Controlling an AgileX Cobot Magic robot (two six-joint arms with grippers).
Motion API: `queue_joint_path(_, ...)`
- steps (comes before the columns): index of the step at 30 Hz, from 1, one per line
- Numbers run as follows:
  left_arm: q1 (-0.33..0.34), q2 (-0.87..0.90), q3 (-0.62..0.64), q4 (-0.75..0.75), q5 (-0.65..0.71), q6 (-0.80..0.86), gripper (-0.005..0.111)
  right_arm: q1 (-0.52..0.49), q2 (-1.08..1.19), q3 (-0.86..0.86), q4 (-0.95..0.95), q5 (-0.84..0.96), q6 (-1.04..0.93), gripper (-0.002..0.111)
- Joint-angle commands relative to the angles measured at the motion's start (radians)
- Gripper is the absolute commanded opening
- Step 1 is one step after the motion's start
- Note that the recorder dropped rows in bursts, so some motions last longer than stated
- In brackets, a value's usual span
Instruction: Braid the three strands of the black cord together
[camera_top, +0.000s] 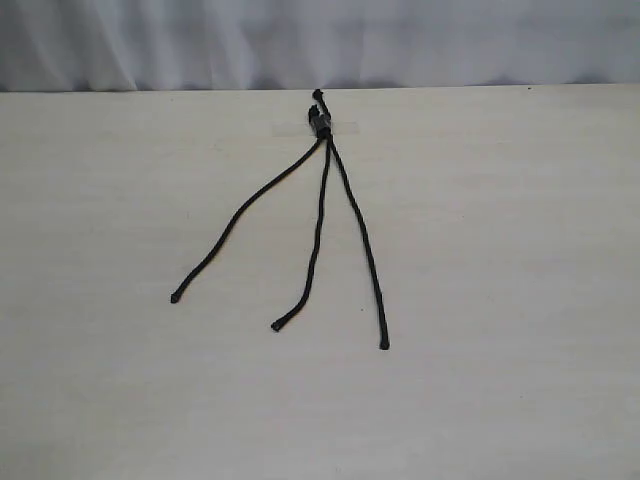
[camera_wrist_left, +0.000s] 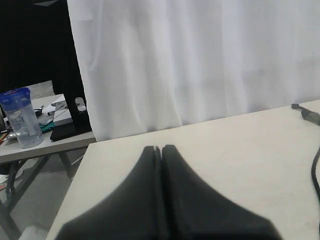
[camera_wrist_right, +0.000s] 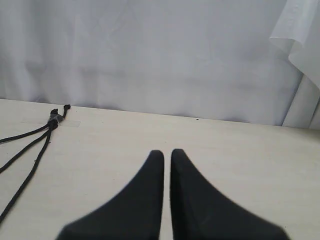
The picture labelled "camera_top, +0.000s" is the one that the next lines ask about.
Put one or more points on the clear tape strip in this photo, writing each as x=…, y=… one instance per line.
x=305, y=130

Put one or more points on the white backdrop curtain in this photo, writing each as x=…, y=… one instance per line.
x=220, y=45

